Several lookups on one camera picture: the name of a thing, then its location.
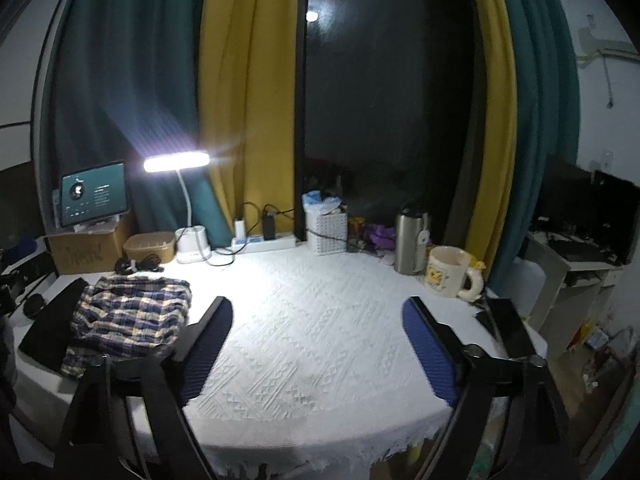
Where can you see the black phone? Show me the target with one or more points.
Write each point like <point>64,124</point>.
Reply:
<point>510,325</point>

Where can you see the teal curtain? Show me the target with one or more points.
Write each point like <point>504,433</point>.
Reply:
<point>540,110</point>
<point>125,85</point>

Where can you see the black folded cloth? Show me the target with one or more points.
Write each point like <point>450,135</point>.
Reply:
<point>50,330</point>

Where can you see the white charger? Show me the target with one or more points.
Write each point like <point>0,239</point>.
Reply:
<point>240,230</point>

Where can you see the yellow curtain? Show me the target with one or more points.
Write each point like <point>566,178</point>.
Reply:
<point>250,85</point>
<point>495,110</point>

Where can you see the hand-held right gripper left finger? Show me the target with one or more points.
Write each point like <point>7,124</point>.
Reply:
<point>210,350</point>

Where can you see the cream cartoon mug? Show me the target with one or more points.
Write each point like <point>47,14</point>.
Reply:
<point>445,275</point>

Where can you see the white desk lamp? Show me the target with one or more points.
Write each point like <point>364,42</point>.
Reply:
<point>192,247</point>

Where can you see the blue plaid pants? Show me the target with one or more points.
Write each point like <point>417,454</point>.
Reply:
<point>125,315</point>

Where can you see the purple cloth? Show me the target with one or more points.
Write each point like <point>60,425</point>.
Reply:
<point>380,234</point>

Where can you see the black charger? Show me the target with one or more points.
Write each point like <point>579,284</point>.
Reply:
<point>269,225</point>

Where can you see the tablet with lit screen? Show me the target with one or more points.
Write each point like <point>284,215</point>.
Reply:
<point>95,192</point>

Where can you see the blue plastic packet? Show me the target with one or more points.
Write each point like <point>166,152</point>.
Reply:
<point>317,200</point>

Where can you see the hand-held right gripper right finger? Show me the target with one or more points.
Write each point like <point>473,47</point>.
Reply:
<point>430,350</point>

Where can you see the white textured tablecloth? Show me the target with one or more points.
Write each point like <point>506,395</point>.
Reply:
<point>310,310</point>

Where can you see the brown lidded food container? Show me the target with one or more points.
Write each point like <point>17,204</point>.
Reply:
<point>147,247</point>

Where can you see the black computer monitor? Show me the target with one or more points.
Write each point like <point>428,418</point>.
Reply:
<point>610,210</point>

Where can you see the black flat case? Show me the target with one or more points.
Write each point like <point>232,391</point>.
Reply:
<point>484,320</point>

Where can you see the steel thermos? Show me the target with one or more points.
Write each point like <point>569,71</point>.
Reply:
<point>410,245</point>

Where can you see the white power strip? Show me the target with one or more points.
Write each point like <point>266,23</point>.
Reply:
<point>270,245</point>

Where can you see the white plastic basket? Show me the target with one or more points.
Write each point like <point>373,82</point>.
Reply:
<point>327,232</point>

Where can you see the grey computer desk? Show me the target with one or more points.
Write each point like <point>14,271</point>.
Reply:
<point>550,270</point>

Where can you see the cardboard box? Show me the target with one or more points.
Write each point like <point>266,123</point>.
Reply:
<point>85,252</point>

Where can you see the dark window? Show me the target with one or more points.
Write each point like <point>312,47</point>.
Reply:
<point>390,110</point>

